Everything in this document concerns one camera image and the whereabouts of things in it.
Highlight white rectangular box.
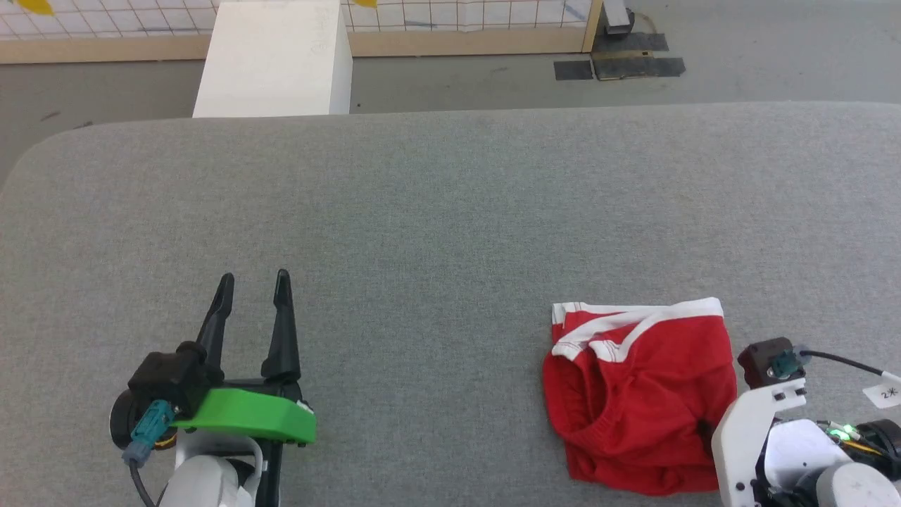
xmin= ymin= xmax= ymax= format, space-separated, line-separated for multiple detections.
xmin=192 ymin=0 xmax=353 ymax=118

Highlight grey fabric sofa cushion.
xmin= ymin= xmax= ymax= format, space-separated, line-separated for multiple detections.
xmin=0 ymin=101 xmax=901 ymax=507

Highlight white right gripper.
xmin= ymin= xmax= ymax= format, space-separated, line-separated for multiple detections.
xmin=710 ymin=379 xmax=856 ymax=507

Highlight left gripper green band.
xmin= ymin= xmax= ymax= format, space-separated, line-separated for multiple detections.
xmin=171 ymin=269 xmax=317 ymax=507

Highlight wooden framed mesh fence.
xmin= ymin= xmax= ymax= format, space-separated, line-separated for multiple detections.
xmin=0 ymin=0 xmax=605 ymax=65

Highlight red shorts with white trim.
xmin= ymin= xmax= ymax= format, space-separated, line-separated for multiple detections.
xmin=542 ymin=297 xmax=739 ymax=496

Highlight black cable with teal plug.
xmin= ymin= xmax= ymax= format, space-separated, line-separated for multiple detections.
xmin=121 ymin=399 xmax=177 ymax=507

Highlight small black floor tape patch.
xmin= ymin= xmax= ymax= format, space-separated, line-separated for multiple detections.
xmin=553 ymin=60 xmax=595 ymax=82

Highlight black floor tape strip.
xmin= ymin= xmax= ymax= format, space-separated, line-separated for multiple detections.
xmin=593 ymin=32 xmax=670 ymax=54

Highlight black cable with paper tag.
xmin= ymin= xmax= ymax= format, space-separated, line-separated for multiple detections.
xmin=794 ymin=349 xmax=889 ymax=378

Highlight long black floor tape patch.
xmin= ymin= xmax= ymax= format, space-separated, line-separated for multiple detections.
xmin=591 ymin=56 xmax=686 ymax=81

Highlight white paper cable tag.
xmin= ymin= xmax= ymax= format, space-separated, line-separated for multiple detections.
xmin=862 ymin=382 xmax=901 ymax=410

